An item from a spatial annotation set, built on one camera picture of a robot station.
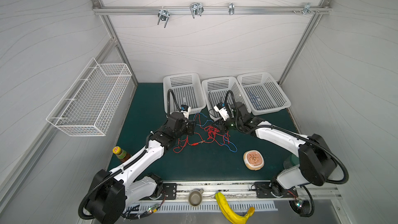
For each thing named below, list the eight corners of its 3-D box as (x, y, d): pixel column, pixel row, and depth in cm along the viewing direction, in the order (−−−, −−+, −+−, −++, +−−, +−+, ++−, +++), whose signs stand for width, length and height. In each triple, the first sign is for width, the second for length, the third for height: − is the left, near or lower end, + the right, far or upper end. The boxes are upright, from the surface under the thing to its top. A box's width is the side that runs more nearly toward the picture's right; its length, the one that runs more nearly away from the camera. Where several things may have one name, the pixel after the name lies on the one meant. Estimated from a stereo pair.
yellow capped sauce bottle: (127, 165, 84) (111, 153, 69) (129, 159, 86) (113, 146, 71) (134, 165, 84) (119, 153, 69) (136, 159, 86) (122, 146, 71)
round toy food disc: (245, 170, 81) (246, 168, 79) (242, 151, 87) (243, 150, 85) (264, 170, 81) (266, 168, 79) (260, 151, 87) (261, 150, 85)
